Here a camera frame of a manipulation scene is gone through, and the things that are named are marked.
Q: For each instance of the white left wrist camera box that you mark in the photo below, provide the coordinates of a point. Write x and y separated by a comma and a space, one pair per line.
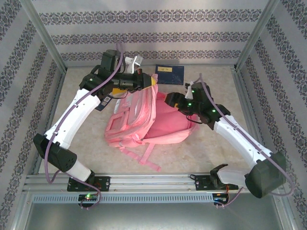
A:
132, 63

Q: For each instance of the aluminium table side rail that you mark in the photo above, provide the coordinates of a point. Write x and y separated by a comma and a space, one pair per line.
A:
50, 119
247, 107

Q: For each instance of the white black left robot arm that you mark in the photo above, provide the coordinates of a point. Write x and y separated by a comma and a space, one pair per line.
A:
72, 119

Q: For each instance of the aluminium frame post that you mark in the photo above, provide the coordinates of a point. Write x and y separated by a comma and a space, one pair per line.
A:
257, 31
43, 31

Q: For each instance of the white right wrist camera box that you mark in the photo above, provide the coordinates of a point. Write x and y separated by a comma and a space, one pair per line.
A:
190, 92

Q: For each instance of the navy book with yellow label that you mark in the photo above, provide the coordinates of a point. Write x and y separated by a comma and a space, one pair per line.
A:
170, 75

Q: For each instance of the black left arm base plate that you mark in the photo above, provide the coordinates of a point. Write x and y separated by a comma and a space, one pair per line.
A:
104, 183

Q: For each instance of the controller board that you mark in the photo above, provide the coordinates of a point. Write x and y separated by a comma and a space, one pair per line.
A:
88, 197
219, 198

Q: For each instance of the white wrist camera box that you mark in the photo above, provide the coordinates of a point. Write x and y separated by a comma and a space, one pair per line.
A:
190, 92
132, 63

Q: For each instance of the left controller board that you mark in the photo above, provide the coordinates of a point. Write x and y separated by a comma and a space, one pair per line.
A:
88, 197

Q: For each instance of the grey metal shelf panel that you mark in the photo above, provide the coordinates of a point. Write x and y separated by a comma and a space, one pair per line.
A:
153, 218

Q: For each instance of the aluminium table back rail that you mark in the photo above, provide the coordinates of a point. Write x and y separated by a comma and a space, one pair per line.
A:
223, 65

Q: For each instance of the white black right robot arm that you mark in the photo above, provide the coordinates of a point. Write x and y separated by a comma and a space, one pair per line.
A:
237, 139

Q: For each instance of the aluminium mounting rail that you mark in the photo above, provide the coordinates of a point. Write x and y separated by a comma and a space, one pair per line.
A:
148, 182

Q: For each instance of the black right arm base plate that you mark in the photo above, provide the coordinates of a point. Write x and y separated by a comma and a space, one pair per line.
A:
201, 183

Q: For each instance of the pink backpack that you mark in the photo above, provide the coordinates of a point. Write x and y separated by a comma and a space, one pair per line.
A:
168, 124

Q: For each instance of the right controller board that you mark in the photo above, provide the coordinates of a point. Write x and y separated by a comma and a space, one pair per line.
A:
219, 198

